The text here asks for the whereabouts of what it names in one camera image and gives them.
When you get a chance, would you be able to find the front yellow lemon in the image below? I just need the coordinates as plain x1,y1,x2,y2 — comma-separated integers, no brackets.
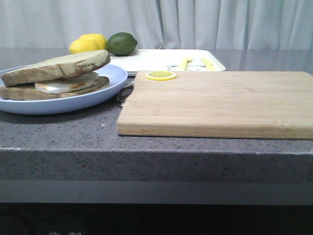
69,39,98,54

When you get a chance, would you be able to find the white serving tray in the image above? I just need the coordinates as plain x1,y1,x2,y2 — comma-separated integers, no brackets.
111,49,225,75

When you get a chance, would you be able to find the green lime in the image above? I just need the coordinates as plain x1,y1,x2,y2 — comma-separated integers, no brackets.
106,32,137,56

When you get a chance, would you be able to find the metal spoon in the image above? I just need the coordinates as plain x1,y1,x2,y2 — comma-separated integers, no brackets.
117,81,134,103

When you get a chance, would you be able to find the white curtain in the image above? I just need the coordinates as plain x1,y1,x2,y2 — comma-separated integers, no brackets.
0,0,313,49

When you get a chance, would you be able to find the light blue round plate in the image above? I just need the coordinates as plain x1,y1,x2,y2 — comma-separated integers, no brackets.
0,64,128,115

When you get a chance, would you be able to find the yellow plastic knife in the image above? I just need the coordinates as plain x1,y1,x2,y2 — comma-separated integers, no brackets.
200,58,217,71

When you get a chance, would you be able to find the fried egg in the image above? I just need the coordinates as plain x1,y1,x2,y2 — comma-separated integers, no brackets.
35,72,100,94

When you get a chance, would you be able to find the yellow plastic fork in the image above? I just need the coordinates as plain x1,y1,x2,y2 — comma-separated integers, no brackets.
178,57,192,71

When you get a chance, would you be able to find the lemon slice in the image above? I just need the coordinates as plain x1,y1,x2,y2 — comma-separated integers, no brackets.
145,70,177,81

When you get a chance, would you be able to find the wooden cutting board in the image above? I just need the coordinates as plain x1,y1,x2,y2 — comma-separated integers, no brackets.
117,71,313,140

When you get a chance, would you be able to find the rear yellow lemon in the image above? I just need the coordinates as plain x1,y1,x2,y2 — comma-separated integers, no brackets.
79,33,107,49

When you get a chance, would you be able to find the yellow lemon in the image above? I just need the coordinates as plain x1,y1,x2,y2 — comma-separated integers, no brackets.
79,33,107,49
69,39,98,54

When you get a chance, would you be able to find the bread slice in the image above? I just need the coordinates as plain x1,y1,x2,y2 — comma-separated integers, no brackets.
0,49,111,87
0,76,110,101

